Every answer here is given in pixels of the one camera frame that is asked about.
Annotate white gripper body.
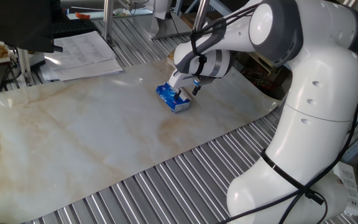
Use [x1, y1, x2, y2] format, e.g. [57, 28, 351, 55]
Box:
[168, 68, 198, 90]

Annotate blue white tissue pack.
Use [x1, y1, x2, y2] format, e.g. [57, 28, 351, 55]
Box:
[155, 81, 192, 114]

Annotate gold foil snack pack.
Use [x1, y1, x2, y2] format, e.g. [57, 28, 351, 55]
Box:
[166, 49, 177, 68]

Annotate silver metal pole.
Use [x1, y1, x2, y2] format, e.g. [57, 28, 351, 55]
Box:
[193, 0, 211, 30]

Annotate white stand column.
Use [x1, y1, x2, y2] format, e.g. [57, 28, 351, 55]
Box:
[144, 0, 174, 20]

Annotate crumpled white item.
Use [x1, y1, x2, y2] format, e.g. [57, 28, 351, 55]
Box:
[112, 7, 131, 17]

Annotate white paper stack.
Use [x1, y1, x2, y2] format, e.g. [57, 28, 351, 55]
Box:
[39, 58, 124, 82]

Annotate printed paper sheet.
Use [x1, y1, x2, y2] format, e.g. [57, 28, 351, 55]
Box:
[44, 30, 117, 71]

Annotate marble pattern table mat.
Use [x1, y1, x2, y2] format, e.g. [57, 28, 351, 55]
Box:
[0, 58, 282, 223]

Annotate black keyboard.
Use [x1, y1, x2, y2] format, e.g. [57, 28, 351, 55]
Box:
[52, 18, 101, 40]

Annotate black monitor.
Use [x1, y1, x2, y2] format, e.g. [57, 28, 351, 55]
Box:
[0, 0, 64, 54]

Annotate white power strip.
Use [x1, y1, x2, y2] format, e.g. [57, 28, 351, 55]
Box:
[333, 161, 358, 217]

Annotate silver camera box blue cap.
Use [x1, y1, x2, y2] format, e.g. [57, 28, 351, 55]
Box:
[193, 75, 218, 86]

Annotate grey metal base plate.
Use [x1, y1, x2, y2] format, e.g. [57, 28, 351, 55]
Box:
[141, 15, 194, 40]

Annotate aluminium frame post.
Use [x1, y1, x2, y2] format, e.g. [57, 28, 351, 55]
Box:
[103, 0, 115, 47]

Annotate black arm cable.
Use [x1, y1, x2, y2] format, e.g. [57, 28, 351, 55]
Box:
[190, 1, 358, 224]

